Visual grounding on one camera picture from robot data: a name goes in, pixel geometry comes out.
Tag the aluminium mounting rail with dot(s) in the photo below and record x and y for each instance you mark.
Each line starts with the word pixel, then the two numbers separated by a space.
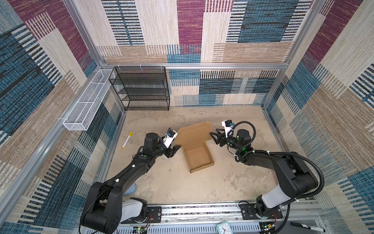
pixel 202 218

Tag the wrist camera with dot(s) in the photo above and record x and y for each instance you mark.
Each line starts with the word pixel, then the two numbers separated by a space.
pixel 169 137
pixel 228 127

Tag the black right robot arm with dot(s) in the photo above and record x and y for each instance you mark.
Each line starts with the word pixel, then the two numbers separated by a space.
pixel 297 176

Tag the yellow white marker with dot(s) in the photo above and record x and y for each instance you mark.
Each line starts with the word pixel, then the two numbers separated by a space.
pixel 127 139

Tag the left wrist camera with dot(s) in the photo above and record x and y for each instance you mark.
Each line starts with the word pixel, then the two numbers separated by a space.
pixel 169 137

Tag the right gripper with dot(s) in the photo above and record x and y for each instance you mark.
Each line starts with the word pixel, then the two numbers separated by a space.
pixel 222 138

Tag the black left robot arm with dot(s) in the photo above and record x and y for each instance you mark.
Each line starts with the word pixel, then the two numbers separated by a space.
pixel 104 208

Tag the black wire mesh shelf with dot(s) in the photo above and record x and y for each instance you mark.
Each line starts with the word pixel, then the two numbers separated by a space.
pixel 141 88

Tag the black marker pen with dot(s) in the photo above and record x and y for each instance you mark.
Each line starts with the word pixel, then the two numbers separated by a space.
pixel 313 228

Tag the brown cardboard box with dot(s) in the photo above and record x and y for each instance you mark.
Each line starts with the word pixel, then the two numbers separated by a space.
pixel 192 140

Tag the white wire mesh basket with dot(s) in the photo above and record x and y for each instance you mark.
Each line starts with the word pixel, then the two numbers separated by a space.
pixel 83 112

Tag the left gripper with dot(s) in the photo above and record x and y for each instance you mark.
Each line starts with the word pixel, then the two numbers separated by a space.
pixel 172 152

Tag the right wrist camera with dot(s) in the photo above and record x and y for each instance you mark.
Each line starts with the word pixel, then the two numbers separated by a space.
pixel 228 127

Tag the small teal clock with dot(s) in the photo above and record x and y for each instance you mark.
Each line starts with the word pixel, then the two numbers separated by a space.
pixel 224 228

